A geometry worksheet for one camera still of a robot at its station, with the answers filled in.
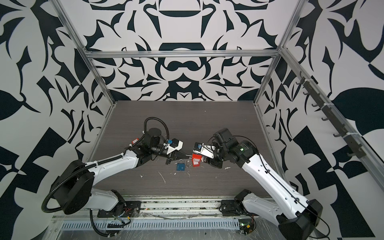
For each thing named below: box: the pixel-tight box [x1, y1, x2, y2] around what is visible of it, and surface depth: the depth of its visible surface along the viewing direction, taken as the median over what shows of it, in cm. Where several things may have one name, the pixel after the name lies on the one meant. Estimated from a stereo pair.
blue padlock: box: [176, 159, 185, 171], surface depth 89 cm
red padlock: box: [191, 152, 203, 168], surface depth 73 cm
